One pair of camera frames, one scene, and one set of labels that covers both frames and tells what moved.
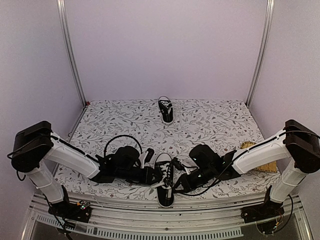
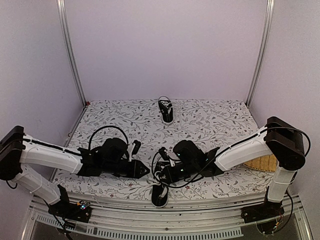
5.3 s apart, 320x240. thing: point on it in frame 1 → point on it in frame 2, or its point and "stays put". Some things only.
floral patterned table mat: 103,126 stays put
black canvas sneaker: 166,109 stays put
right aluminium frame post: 270,13 stays put
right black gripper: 184,181 → 170,177
